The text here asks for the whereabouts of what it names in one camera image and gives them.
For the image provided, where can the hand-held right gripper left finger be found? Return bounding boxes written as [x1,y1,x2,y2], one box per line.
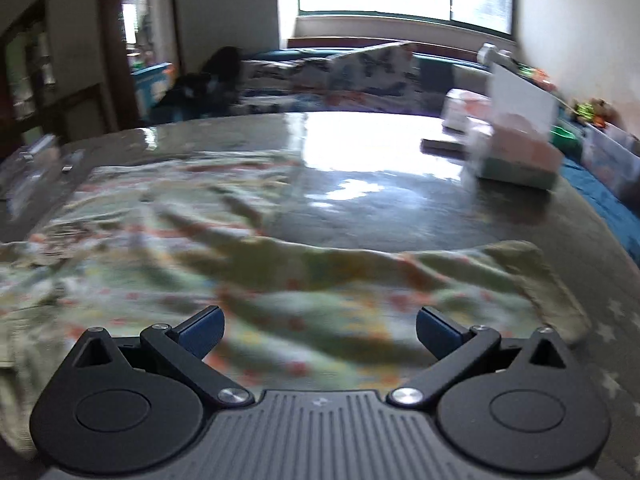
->
[74,306,256,407]

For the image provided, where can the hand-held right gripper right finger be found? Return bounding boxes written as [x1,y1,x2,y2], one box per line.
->
[387,306,571,407]

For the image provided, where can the green printed garment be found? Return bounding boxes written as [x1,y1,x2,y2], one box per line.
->
[0,150,591,461]

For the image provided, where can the pink green tissue pack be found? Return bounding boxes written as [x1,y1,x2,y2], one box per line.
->
[462,62,566,191]

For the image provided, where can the blue bench sheet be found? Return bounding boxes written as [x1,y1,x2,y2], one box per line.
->
[555,150,640,267]

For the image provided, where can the white plastic packet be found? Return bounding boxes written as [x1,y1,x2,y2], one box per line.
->
[442,88,495,131]

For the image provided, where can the green plastic bowl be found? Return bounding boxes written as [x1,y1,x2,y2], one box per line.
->
[549,125,582,153]

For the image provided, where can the clear plastic packaging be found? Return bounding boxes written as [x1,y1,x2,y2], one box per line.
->
[0,134,87,221]

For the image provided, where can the clear plastic storage bin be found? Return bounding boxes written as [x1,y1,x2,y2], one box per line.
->
[580,122,640,202]

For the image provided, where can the black bag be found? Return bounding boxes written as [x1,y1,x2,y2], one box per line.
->
[155,46,246,121]

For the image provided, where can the blue plastic crate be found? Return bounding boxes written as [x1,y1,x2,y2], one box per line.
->
[131,62,176,116]

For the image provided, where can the grey cushion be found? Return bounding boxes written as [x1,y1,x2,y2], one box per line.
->
[450,66,493,97]

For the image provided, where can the brown wooden furniture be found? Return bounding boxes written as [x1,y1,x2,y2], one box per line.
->
[0,0,118,161]

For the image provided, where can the large butterfly print cushion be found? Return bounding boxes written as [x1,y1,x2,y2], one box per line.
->
[327,42,417,97]

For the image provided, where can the brown green plush toys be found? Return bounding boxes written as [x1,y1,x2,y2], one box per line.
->
[572,97,617,127]

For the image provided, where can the low butterfly print cushion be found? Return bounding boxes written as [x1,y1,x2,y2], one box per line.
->
[240,57,333,95]

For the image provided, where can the orange green toy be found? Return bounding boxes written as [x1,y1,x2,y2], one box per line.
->
[517,62,557,92]

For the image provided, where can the white plush toy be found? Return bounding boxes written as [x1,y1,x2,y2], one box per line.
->
[477,42,516,67]

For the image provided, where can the brown door frame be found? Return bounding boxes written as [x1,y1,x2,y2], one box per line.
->
[97,0,145,128]

